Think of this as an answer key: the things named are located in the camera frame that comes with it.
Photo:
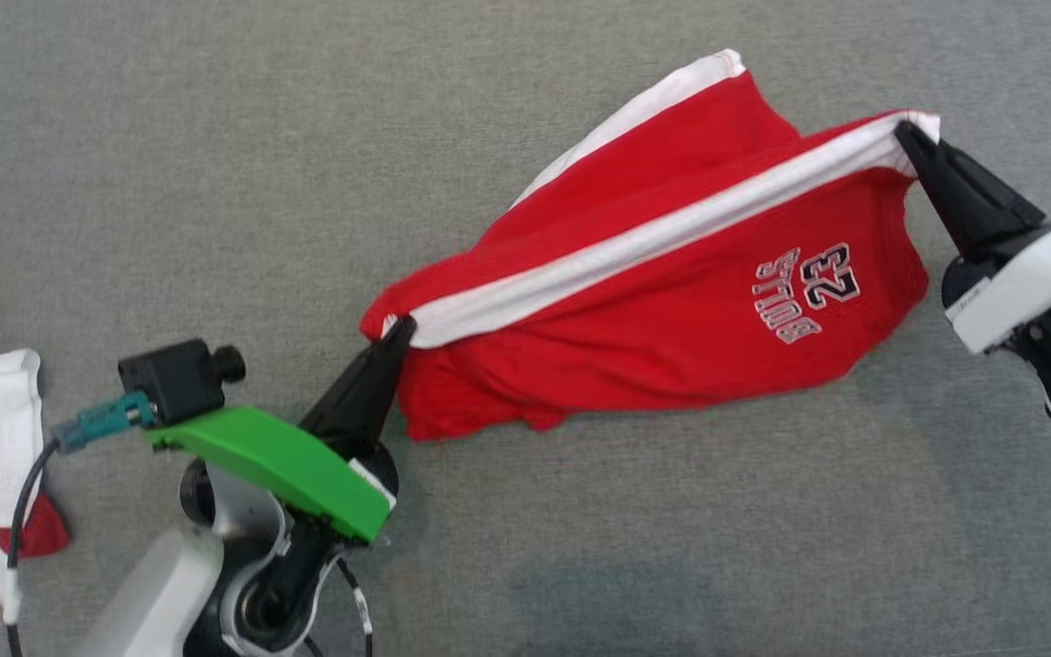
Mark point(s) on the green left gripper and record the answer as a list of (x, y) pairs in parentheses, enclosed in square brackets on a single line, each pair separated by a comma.
[(288, 465)]

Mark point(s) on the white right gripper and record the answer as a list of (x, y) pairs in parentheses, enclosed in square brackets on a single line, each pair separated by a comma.
[(1027, 274)]

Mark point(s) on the red shorts with number print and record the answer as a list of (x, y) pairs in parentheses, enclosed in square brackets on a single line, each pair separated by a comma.
[(671, 347)]

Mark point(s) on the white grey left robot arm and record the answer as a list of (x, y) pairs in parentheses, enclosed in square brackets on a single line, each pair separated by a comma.
[(161, 593)]

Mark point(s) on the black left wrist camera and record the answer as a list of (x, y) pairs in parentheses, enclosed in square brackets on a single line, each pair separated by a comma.
[(170, 379)]

